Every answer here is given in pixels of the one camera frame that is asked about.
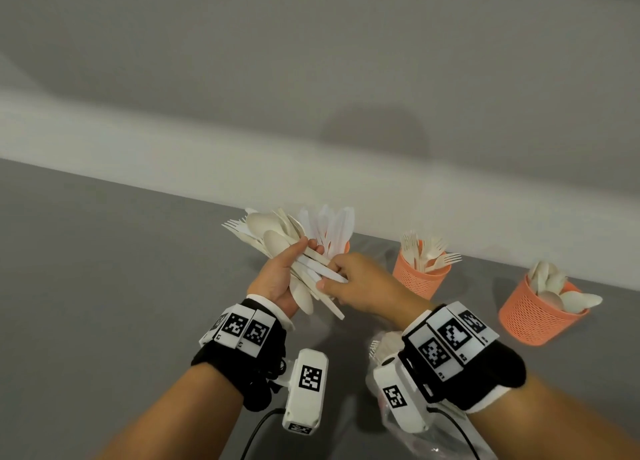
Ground person's left hand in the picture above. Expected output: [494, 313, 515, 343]
[246, 237, 325, 319]

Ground black camera cable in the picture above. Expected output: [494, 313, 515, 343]
[427, 407, 482, 460]
[239, 408, 286, 460]

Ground person's right hand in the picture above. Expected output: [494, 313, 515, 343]
[315, 253, 435, 331]

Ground bunch of white spoons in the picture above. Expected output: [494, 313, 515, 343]
[527, 259, 604, 315]

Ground bundle of white cutlery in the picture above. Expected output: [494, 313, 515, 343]
[221, 207, 347, 321]

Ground person's left forearm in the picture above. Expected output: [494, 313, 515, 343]
[97, 362, 245, 460]

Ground clear plastic bag of cutlery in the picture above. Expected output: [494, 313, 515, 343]
[366, 328, 496, 460]

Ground white plastic knife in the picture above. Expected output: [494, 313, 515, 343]
[295, 255, 349, 284]

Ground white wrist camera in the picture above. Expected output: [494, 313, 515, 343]
[372, 355, 431, 435]
[281, 348, 330, 436]

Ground person's right forearm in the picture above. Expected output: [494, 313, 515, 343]
[467, 374, 640, 460]

